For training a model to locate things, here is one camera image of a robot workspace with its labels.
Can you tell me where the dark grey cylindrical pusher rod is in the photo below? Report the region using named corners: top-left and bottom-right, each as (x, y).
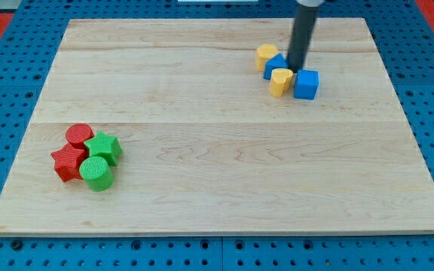
top-left (286, 0), bottom-right (324, 72)

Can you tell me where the yellow heart block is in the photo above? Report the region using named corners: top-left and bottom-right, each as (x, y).
top-left (269, 68), bottom-right (294, 98)

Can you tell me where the blue triangle block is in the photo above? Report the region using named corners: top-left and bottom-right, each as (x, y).
top-left (263, 53), bottom-right (289, 80)

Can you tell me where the light wooden board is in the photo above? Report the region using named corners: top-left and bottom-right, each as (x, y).
top-left (0, 18), bottom-right (434, 237)

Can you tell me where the red star block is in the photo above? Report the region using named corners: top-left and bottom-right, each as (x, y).
top-left (50, 143), bottom-right (87, 182)

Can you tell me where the green star block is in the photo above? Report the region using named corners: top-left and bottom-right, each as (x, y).
top-left (84, 131), bottom-right (122, 166)

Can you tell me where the green cylinder block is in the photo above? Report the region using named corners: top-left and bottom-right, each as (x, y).
top-left (79, 156), bottom-right (114, 192)

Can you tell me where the blue cube block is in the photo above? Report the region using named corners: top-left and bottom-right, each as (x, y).
top-left (293, 69), bottom-right (319, 100)

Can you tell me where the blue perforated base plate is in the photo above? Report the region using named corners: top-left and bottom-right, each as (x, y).
top-left (0, 0), bottom-right (434, 270)

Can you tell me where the red cylinder block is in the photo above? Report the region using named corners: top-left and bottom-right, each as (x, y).
top-left (65, 123), bottom-right (94, 149)

